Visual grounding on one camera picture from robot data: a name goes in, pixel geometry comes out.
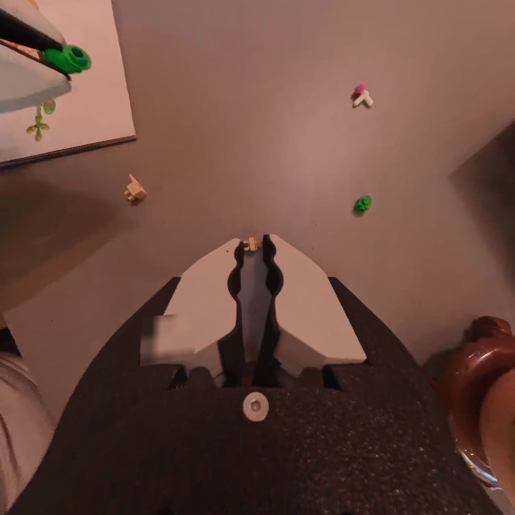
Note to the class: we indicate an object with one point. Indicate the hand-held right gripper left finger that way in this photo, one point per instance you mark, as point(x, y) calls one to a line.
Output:
point(209, 297)

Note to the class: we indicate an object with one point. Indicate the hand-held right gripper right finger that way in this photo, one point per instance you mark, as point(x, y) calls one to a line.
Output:
point(314, 309)

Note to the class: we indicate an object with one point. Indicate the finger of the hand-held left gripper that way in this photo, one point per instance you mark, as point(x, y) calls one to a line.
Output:
point(28, 88)
point(28, 14)

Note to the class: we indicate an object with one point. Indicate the green round toy piece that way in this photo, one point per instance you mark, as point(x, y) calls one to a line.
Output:
point(66, 59)

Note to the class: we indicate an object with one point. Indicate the tan toy clip piece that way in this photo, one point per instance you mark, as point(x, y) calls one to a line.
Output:
point(134, 190)
point(252, 244)

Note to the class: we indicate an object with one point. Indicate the pink and white toy piece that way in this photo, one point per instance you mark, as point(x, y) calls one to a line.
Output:
point(363, 95)

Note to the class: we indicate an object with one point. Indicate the grey desk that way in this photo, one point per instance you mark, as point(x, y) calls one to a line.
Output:
point(257, 120)

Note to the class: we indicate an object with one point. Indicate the white instruction booklet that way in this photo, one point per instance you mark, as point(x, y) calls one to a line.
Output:
point(92, 80)

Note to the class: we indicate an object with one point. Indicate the green toy stem piece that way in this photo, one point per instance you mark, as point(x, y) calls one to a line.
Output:
point(363, 204)

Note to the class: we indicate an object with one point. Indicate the toy brick orchid pot model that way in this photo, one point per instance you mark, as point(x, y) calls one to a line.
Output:
point(478, 370)

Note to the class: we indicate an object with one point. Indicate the person's pale top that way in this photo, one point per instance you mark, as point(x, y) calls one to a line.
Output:
point(16, 422)

